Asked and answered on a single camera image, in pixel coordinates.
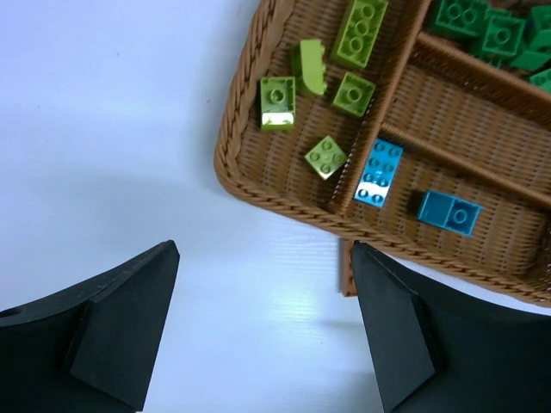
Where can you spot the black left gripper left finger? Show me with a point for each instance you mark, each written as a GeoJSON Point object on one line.
{"type": "Point", "coordinates": [90, 347]}

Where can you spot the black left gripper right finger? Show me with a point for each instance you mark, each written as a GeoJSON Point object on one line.
{"type": "Point", "coordinates": [436, 349]}

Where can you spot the brown lego brick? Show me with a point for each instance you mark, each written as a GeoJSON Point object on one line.
{"type": "Point", "coordinates": [347, 285]}

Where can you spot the cyan patterned round lego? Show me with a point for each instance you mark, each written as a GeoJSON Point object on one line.
{"type": "Point", "coordinates": [449, 213]}

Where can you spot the cyan long lego brick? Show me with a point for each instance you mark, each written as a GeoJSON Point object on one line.
{"type": "Point", "coordinates": [378, 173]}

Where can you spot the lime square lego brick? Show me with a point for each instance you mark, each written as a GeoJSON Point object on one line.
{"type": "Point", "coordinates": [353, 95]}

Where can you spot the lime long lego brick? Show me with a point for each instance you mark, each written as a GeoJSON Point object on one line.
{"type": "Point", "coordinates": [358, 32]}

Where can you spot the dark green lego block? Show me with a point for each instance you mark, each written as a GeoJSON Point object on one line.
{"type": "Point", "coordinates": [500, 37]}

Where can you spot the lime sloped lego brick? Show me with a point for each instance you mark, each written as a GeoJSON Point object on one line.
{"type": "Point", "coordinates": [308, 67]}

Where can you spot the green shiny lego brick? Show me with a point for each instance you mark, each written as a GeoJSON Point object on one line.
{"type": "Point", "coordinates": [457, 19]}

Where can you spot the green lego plate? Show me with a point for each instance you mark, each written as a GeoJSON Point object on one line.
{"type": "Point", "coordinates": [542, 80]}

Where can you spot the green square lego brick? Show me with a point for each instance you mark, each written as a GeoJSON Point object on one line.
{"type": "Point", "coordinates": [529, 60]}

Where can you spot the green long lego brick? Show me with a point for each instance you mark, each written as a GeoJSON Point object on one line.
{"type": "Point", "coordinates": [537, 34]}

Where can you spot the brown wicker divided basket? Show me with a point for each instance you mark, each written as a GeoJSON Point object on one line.
{"type": "Point", "coordinates": [466, 129]}

